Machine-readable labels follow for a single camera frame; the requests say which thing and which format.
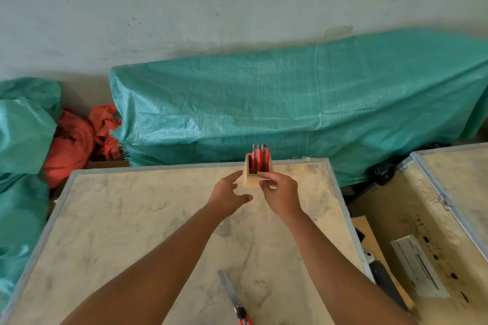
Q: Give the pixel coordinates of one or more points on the person's left hand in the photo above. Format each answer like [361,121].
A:
[225,195]

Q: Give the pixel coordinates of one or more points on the person's right hand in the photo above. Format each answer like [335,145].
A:
[282,193]

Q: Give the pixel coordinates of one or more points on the small wooden box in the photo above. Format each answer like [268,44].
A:
[249,180]

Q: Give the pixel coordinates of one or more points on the red utility knife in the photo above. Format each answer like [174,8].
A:
[255,159]
[264,159]
[230,292]

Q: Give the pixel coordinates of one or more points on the person's left forearm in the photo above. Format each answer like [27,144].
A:
[152,275]

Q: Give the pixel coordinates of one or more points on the person's right forearm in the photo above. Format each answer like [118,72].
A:
[343,279]

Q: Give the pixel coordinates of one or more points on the large green tarp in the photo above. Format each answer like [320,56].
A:
[286,107]

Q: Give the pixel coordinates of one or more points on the brown cardboard piece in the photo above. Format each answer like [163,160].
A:
[366,229]

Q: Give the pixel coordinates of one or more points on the black plastic bag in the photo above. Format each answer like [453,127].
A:
[383,172]

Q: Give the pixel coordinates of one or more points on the plywood table with metal edge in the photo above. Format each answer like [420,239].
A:
[114,222]

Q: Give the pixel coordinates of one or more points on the black flat object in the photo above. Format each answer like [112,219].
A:
[385,279]

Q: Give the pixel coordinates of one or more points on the white paper label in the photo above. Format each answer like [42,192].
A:
[419,265]

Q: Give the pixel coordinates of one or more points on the orange cloth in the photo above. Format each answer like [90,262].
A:
[72,142]

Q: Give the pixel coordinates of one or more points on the plywood crate with metal edge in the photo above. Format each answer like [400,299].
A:
[469,191]

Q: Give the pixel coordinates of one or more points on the crumpled green tarp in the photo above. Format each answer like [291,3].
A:
[23,138]

